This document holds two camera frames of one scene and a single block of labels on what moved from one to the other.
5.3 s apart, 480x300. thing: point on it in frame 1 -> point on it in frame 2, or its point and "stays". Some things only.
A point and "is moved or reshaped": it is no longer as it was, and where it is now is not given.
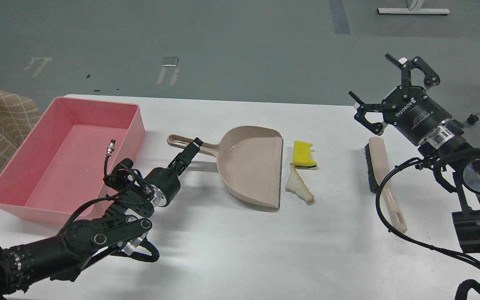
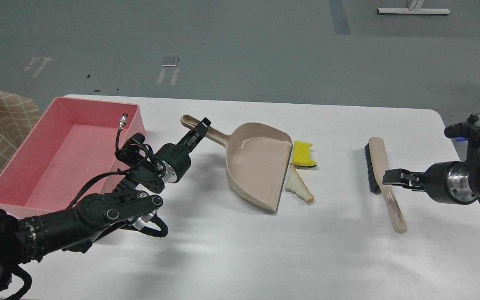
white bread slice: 296,184 stays
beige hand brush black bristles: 377,173 stays
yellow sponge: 301,151 stays
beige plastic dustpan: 250,161 is moved or reshaped
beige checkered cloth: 2,119 stays
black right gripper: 408,106 -> 447,182
